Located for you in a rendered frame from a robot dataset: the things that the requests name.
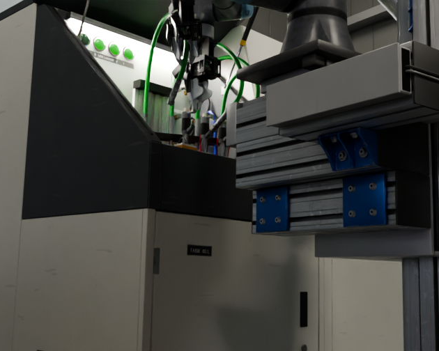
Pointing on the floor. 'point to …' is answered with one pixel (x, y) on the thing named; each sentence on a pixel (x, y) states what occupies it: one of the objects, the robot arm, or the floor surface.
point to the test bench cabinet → (92, 283)
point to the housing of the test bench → (6, 166)
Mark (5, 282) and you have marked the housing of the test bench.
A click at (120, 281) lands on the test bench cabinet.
